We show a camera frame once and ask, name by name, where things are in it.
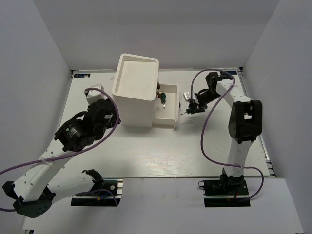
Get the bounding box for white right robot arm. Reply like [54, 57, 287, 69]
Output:
[185, 69, 263, 195]

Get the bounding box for white drawer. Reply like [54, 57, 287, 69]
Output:
[153, 84, 180, 129]

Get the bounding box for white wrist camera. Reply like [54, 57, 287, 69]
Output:
[183, 92, 192, 102]
[84, 90, 105, 105]

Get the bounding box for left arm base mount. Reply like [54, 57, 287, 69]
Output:
[71, 178, 123, 207]

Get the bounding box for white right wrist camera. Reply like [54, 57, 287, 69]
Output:
[183, 92, 192, 102]

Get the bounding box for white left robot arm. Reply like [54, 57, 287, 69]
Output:
[1, 99, 121, 218]

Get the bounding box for white drawer cabinet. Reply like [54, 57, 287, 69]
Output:
[112, 53, 159, 128]

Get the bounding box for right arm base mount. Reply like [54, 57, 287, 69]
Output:
[198, 180, 251, 208]

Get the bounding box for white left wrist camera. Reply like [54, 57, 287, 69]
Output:
[84, 90, 105, 105]

